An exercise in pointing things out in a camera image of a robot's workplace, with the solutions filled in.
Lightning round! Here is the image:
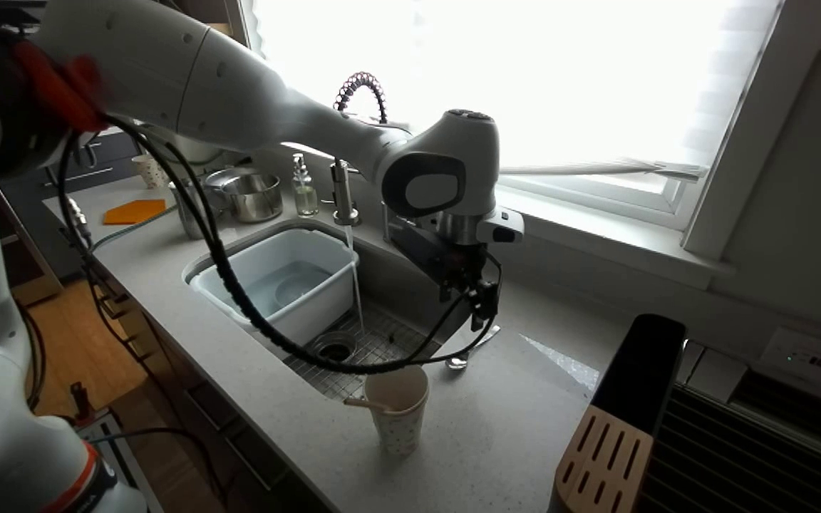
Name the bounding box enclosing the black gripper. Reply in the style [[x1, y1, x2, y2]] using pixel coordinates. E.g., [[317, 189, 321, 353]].
[[424, 239, 500, 332]]

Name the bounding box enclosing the silver spoon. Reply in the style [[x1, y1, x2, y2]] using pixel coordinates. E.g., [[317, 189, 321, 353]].
[[445, 326, 501, 373]]

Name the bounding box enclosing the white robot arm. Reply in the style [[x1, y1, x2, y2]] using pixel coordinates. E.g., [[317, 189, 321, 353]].
[[0, 0, 522, 513]]

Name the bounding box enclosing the chrome spring faucet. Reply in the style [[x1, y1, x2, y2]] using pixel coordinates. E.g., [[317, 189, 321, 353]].
[[327, 71, 387, 232]]

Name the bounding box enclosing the stainless steel sink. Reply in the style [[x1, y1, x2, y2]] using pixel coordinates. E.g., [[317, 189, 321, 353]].
[[229, 226, 468, 364]]

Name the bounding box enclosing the paper cup with stick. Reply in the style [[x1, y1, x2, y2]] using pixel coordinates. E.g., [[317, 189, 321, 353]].
[[351, 364, 427, 457]]

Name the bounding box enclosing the white plastic dish tub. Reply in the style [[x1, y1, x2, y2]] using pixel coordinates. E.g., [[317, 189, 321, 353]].
[[187, 226, 361, 352]]

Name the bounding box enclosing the wooden knife block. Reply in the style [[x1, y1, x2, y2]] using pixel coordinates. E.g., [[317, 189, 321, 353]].
[[547, 315, 686, 513]]

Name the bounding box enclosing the clear soap bottle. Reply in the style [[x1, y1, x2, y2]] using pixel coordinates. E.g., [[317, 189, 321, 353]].
[[294, 154, 318, 218]]

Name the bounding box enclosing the metal canister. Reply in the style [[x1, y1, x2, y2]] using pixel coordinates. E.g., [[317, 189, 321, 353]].
[[237, 175, 281, 222]]

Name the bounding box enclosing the metal cup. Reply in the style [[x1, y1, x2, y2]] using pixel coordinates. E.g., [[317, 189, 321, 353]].
[[173, 183, 210, 239]]

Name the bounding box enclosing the black dish rack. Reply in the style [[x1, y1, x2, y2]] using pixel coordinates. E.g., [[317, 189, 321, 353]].
[[635, 390, 821, 513]]

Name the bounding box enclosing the orange sponge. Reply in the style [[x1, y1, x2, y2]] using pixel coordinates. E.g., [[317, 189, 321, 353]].
[[103, 199, 165, 226]]

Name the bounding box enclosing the white wall outlet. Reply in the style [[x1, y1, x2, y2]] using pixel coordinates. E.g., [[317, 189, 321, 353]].
[[762, 329, 821, 384]]

